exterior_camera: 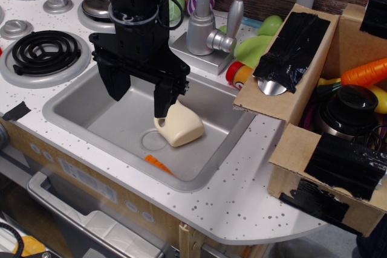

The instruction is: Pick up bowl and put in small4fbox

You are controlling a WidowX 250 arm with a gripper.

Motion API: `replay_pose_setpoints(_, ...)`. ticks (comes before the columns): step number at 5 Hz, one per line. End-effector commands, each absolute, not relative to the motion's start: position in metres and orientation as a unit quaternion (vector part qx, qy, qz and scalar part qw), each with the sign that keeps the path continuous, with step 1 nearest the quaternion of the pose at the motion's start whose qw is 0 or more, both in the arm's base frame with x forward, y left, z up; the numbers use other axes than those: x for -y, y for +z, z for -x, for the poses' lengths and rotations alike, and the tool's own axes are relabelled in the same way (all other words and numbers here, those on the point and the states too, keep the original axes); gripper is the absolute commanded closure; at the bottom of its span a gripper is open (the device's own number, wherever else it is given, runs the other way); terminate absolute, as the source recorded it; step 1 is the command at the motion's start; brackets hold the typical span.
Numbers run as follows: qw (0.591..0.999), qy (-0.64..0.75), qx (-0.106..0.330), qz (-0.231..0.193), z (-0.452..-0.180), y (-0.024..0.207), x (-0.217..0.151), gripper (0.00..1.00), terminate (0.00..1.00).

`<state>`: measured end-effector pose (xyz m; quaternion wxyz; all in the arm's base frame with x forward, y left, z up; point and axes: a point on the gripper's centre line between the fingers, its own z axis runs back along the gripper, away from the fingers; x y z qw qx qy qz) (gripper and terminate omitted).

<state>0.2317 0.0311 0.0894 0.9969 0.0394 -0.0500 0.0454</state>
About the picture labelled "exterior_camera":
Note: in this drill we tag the red yellow toy bottle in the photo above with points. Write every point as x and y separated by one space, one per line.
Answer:
237 74

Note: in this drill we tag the black and silver pot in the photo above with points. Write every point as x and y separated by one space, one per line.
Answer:
348 114

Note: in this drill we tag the cream toy jug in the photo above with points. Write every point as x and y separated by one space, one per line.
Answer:
180 126

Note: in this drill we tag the cardboard box with black tape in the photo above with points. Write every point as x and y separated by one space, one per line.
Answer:
313 76

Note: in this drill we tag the silver oven door handle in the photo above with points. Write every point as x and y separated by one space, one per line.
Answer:
89 228

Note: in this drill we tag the silver toy sink basin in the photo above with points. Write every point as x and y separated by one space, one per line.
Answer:
125 129

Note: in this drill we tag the green toy cabbage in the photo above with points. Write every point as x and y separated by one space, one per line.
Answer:
176 10

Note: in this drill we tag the green toy pear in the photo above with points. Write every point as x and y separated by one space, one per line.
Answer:
249 51

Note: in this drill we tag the silver toy faucet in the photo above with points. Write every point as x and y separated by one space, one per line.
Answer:
203 45

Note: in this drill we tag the purple white toy vegetable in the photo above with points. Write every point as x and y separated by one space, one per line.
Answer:
191 6

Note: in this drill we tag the black tape strip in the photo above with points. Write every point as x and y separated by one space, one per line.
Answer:
17 112

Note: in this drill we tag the black front stove burner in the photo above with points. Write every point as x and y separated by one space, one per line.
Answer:
44 59

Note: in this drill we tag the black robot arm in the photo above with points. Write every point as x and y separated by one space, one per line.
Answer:
128 11

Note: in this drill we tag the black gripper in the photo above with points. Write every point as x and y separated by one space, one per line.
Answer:
141 50

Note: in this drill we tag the yellow toy item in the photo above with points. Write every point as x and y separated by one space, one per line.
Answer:
32 246

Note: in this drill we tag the orange toy carrot piece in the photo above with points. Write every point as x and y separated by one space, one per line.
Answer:
152 160

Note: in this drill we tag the grey stove knob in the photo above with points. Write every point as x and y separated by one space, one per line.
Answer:
56 7
15 29

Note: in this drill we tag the silver pot lid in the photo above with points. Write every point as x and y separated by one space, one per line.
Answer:
94 15

